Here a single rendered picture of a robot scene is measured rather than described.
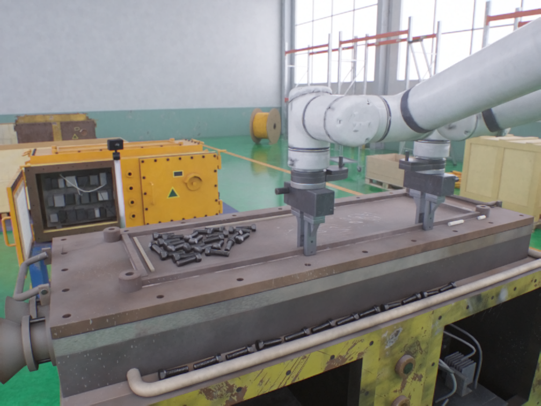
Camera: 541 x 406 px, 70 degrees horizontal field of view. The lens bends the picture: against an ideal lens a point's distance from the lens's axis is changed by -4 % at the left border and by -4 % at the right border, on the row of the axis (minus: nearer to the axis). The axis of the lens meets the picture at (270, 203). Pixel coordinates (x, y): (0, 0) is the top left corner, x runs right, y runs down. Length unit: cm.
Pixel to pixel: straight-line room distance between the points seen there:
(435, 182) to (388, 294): 30
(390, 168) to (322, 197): 691
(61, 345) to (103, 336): 6
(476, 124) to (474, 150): 567
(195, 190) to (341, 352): 277
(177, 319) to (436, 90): 58
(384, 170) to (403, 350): 693
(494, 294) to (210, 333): 75
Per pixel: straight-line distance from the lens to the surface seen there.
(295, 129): 82
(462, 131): 86
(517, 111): 86
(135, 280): 77
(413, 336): 101
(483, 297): 117
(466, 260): 119
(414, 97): 74
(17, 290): 87
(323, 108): 72
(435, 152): 106
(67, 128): 910
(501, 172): 629
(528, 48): 61
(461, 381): 153
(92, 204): 358
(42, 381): 303
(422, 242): 104
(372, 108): 71
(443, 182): 106
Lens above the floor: 171
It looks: 15 degrees down
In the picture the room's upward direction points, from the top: straight up
